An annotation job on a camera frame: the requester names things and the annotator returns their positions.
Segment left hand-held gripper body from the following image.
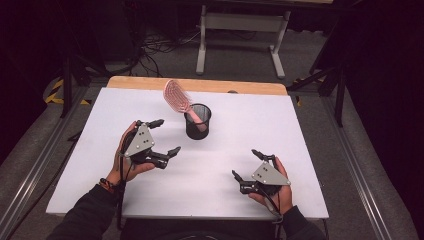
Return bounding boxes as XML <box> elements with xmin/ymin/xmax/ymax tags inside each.
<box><xmin>122</xmin><ymin>119</ymin><xmax>171</xmax><ymax>170</ymax></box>

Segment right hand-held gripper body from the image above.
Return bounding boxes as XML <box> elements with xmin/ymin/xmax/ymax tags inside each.
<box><xmin>238</xmin><ymin>154</ymin><xmax>292</xmax><ymax>198</ymax></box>

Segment black mesh cup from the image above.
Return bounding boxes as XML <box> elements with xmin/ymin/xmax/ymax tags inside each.
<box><xmin>183</xmin><ymin>103</ymin><xmax>213</xmax><ymax>141</ymax></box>

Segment pink hair brush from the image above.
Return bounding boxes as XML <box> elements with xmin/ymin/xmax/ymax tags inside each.
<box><xmin>162</xmin><ymin>79</ymin><xmax>210</xmax><ymax>134</ymax></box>

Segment person's right hand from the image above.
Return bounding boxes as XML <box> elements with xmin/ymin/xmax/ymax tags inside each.
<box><xmin>247</xmin><ymin>156</ymin><xmax>295</xmax><ymax>216</ymax></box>

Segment person's left hand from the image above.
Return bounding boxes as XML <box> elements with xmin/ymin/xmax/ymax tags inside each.
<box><xmin>105</xmin><ymin>120</ymin><xmax>156</xmax><ymax>186</ymax></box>

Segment white board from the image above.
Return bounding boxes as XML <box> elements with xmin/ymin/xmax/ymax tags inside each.
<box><xmin>45</xmin><ymin>87</ymin><xmax>330</xmax><ymax>221</ymax></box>

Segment dark braided wristband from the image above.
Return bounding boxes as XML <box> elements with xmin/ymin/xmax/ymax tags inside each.
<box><xmin>98</xmin><ymin>177</ymin><xmax>117</xmax><ymax>195</ymax></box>

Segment yellow black hazard tape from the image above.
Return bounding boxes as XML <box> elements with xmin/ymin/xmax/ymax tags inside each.
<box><xmin>292</xmin><ymin>77</ymin><xmax>327</xmax><ymax>108</ymax></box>
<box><xmin>44</xmin><ymin>77</ymin><xmax>92</xmax><ymax>106</ymax></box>

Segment wooden table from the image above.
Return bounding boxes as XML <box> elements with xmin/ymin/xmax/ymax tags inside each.
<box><xmin>106</xmin><ymin>75</ymin><xmax>289</xmax><ymax>97</ymax></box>

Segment black metal stand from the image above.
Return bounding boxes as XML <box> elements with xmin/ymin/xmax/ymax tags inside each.
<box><xmin>59</xmin><ymin>54</ymin><xmax>113</xmax><ymax>120</ymax></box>
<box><xmin>286</xmin><ymin>62</ymin><xmax>348</xmax><ymax>128</ymax></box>

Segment right hand-held gripper cable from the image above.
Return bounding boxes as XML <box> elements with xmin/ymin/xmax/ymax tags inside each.
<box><xmin>255</xmin><ymin>184</ymin><xmax>285</xmax><ymax>240</ymax></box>

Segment hand-held gripper cable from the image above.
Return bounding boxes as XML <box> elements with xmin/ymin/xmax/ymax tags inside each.
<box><xmin>114</xmin><ymin>154</ymin><xmax>134</xmax><ymax>232</ymax></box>
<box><xmin>255</xmin><ymin>184</ymin><xmax>285</xmax><ymax>240</ymax></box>

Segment left hand-held gripper cable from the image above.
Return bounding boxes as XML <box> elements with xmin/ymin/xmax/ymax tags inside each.
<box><xmin>114</xmin><ymin>154</ymin><xmax>134</xmax><ymax>232</ymax></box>

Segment black floor cables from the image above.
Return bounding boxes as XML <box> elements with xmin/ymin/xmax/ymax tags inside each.
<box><xmin>131</xmin><ymin>28</ymin><xmax>203</xmax><ymax>78</ymax></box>

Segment aluminium floor rail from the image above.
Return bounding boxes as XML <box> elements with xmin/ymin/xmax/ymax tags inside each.
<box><xmin>320</xmin><ymin>95</ymin><xmax>395</xmax><ymax>240</ymax></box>
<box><xmin>0</xmin><ymin>85</ymin><xmax>92</xmax><ymax>240</ymax></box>

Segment white metal table frame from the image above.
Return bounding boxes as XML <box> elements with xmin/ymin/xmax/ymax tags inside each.
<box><xmin>195</xmin><ymin>4</ymin><xmax>292</xmax><ymax>80</ymax></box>

